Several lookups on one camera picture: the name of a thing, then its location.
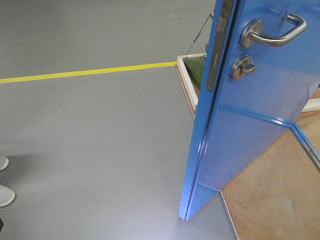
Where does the silver door lever handle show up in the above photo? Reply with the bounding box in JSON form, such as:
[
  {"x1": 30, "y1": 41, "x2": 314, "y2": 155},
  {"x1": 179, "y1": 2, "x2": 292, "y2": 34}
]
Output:
[{"x1": 240, "y1": 13, "x2": 308, "y2": 48}]

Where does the green sandbag left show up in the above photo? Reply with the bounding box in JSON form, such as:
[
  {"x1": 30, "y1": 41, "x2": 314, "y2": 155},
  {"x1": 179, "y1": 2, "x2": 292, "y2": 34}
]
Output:
[{"x1": 184, "y1": 58, "x2": 205, "y2": 88}]

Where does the wooden base platform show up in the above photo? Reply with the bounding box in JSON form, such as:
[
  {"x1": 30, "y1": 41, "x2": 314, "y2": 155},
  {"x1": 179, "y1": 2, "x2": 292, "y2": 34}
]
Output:
[{"x1": 174, "y1": 52, "x2": 320, "y2": 240}]

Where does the dark tether rope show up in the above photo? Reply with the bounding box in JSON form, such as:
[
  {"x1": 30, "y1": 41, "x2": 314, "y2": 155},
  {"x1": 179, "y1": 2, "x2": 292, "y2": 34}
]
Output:
[{"x1": 185, "y1": 14, "x2": 211, "y2": 56}]

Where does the white sneaker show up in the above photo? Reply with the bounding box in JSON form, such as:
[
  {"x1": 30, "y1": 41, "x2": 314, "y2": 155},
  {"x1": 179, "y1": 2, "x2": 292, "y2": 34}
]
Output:
[
  {"x1": 0, "y1": 185, "x2": 16, "y2": 207},
  {"x1": 0, "y1": 155, "x2": 9, "y2": 171}
]

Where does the blue door frame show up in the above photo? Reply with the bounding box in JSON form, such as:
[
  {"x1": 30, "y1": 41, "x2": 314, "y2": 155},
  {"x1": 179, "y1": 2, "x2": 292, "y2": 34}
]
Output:
[{"x1": 291, "y1": 122, "x2": 320, "y2": 170}]

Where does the white base border beam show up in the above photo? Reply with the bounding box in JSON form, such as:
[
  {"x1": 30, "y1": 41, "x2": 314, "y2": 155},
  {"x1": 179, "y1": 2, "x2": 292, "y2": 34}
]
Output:
[{"x1": 176, "y1": 55, "x2": 200, "y2": 114}]

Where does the white triangular wooden brace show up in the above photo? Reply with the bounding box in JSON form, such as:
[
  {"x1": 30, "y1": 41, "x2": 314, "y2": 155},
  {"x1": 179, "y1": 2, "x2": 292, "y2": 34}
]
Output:
[{"x1": 301, "y1": 98, "x2": 320, "y2": 113}]

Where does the silver thumb turn lock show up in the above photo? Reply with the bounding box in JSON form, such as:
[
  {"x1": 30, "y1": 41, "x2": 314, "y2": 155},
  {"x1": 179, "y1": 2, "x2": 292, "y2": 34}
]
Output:
[{"x1": 230, "y1": 54, "x2": 257, "y2": 80}]

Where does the metal lock faceplate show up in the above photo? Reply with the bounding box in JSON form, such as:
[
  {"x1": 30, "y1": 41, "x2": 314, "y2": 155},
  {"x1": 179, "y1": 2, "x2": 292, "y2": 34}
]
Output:
[{"x1": 206, "y1": 0, "x2": 234, "y2": 92}]

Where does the blue door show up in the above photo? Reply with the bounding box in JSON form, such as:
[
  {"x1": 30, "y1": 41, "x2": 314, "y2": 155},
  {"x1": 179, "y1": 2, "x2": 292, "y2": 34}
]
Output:
[{"x1": 179, "y1": 0, "x2": 320, "y2": 220}]

